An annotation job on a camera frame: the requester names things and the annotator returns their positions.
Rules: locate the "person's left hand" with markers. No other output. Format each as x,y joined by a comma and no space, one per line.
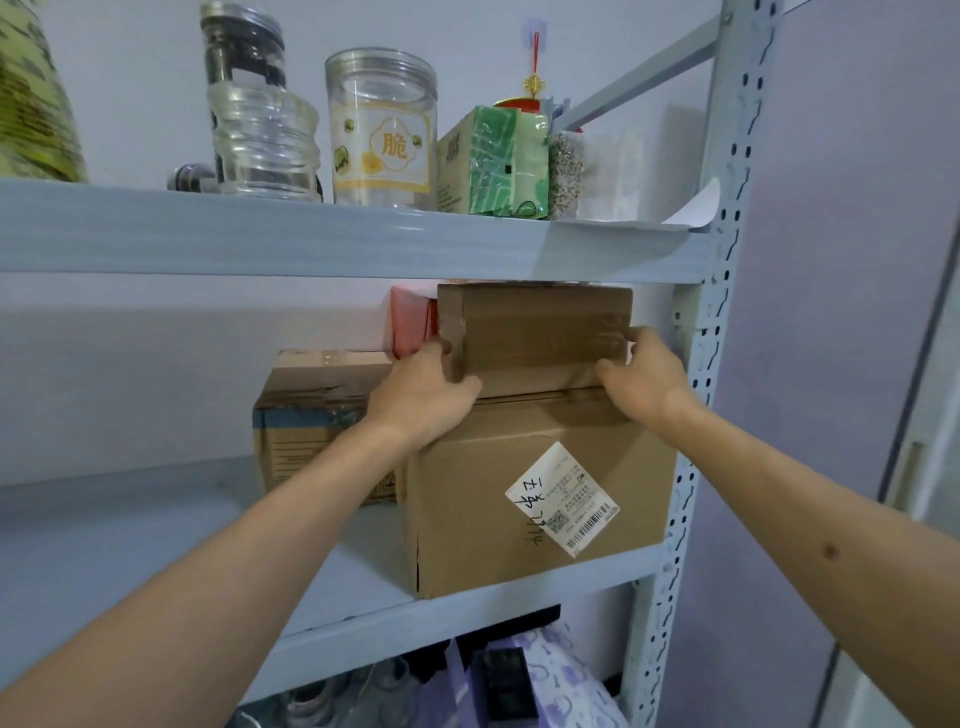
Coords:
420,405

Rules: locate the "person's right hand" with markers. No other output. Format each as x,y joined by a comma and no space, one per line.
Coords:
652,390

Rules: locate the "large red cartoon gift box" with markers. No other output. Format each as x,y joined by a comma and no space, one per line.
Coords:
412,322

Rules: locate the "wide clear-taped cardboard box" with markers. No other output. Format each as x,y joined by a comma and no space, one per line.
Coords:
465,510

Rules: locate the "plain brown cardboard box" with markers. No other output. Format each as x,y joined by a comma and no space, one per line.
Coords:
540,337

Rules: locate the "long taped cardboard box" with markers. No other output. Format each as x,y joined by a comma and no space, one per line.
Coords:
300,450

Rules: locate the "grey metal shelves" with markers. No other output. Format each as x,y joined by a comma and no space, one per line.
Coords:
300,229

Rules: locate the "person's left forearm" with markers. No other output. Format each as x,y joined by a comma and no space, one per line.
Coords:
187,585

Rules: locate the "person's right forearm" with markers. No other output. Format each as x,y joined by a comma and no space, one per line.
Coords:
825,540

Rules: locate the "white paper sheet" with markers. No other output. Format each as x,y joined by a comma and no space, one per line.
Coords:
697,210

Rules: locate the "light green tea packet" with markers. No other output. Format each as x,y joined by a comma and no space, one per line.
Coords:
532,172

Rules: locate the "green patterned tea packet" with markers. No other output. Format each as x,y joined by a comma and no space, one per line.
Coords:
487,165

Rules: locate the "labelled clear plastic jar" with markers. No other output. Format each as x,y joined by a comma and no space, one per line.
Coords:
382,135

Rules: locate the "small black box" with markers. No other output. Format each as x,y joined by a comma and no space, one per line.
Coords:
502,686

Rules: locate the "plain purple bag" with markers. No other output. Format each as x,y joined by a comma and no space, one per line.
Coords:
450,697

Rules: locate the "purple patterned white bag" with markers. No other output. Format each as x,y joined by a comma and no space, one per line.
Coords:
570,675

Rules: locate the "ribbed clear plastic jar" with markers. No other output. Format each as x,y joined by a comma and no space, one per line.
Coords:
266,146

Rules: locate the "group of clear glass cups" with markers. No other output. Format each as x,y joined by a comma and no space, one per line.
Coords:
315,701

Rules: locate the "small dark canister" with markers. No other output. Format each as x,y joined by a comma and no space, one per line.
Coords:
187,178

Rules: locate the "red knot ornament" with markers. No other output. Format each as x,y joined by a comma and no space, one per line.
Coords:
534,82

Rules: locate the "metal-lid glass jar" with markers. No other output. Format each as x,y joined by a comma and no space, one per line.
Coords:
240,52

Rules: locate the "yellow green snack bag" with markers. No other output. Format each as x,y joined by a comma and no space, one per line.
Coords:
37,112

